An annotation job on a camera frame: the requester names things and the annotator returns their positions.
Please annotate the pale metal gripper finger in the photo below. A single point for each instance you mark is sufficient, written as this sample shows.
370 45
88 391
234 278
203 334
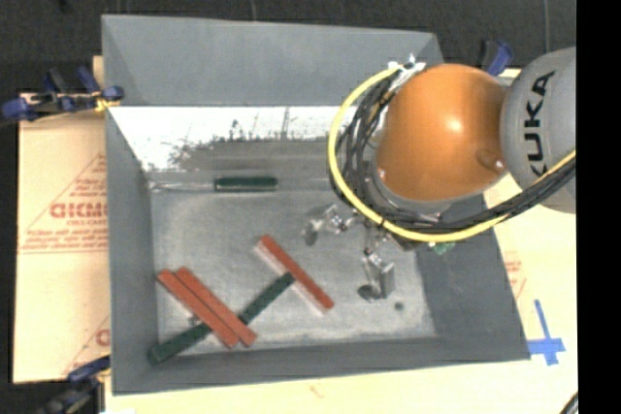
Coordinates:
335 220
383 274

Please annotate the red-brown flat block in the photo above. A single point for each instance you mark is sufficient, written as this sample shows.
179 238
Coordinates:
218 305
296 271
196 308

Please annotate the short dark green flat block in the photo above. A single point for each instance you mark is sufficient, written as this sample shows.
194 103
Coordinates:
245 183

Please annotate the long dark green flat block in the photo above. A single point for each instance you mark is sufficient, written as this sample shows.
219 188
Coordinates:
267 296

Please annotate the grey metal bin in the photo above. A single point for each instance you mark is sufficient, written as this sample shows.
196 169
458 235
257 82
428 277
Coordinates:
271 63

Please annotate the brown cardboard board, red print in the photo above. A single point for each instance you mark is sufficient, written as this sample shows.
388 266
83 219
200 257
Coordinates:
58 169

